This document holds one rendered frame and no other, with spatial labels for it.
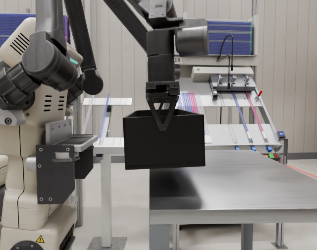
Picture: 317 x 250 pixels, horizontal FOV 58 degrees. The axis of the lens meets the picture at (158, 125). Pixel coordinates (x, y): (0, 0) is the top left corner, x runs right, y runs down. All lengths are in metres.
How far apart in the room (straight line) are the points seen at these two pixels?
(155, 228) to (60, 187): 0.33
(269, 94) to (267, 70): 0.42
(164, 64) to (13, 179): 0.57
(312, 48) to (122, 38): 3.27
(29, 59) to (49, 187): 0.34
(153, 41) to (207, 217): 0.36
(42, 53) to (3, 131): 0.32
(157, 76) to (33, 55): 0.27
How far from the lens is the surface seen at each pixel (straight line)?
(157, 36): 0.60
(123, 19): 1.09
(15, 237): 0.94
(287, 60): 5.57
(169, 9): 0.62
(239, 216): 0.61
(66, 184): 0.82
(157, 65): 0.59
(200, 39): 0.58
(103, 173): 2.02
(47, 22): 0.74
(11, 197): 0.91
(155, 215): 0.58
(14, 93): 0.71
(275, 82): 5.43
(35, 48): 0.68
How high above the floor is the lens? 1.01
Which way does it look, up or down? 4 degrees down
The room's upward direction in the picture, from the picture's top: straight up
